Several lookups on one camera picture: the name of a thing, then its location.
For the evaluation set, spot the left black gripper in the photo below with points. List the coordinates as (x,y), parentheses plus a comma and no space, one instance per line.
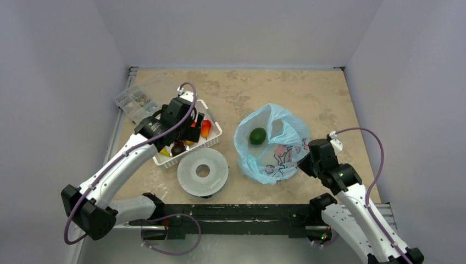
(191,133)

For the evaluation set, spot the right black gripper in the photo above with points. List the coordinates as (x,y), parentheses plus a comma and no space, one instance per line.
(304,166)

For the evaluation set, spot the light blue plastic bag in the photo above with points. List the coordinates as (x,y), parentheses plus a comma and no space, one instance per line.
(276,158)

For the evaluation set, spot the green fake fruit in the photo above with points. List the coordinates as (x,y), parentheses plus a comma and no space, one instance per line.
(257,136)

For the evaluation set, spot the yellow fake fruit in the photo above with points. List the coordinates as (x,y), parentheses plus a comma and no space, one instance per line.
(165,152)

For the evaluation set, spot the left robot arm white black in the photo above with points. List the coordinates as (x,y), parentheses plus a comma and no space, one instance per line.
(90,205)

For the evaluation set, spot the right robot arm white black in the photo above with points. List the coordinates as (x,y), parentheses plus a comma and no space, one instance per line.
(348,209)

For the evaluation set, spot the dark fruit in basket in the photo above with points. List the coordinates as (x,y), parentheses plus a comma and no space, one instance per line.
(177,149)

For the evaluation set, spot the clear plastic screw organizer box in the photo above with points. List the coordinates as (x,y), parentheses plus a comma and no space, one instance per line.
(143,98)

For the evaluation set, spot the white perforated plastic basket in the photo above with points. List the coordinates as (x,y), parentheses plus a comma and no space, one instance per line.
(212,139)

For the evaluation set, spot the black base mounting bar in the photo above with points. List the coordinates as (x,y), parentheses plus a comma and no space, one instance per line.
(175,221)

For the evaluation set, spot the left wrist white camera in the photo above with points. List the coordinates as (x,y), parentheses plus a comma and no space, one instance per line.
(185,94)

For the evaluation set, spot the wrist white camera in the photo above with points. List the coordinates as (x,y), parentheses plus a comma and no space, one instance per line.
(335,142)
(185,94)

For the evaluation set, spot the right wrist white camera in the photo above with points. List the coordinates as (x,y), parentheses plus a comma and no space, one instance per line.
(335,142)

